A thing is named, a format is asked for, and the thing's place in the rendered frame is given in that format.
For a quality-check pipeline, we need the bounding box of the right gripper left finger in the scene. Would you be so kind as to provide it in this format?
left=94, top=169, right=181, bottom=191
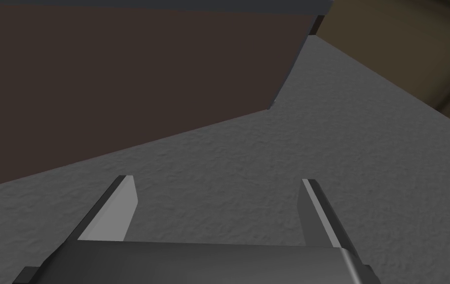
left=76, top=175, right=139, bottom=242

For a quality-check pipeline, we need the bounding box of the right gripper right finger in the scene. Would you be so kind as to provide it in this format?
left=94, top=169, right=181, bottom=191
left=296, top=178, right=353, bottom=249

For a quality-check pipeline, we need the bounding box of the dark brown cabinet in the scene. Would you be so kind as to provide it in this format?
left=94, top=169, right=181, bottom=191
left=0, top=0, right=334, bottom=193

